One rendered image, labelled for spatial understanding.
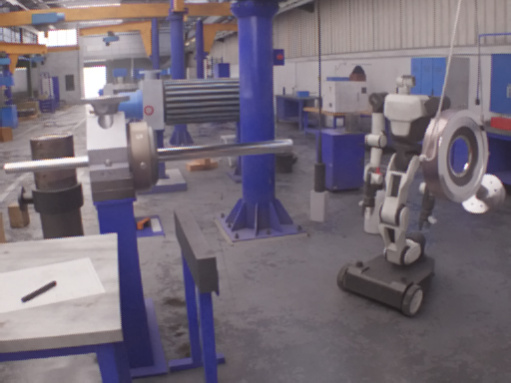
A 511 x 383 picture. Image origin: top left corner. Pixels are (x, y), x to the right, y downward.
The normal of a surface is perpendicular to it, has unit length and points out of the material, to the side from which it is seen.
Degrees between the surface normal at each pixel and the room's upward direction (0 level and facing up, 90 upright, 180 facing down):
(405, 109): 90
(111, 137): 45
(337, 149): 90
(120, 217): 90
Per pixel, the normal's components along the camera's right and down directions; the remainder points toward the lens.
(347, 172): 0.27, 0.22
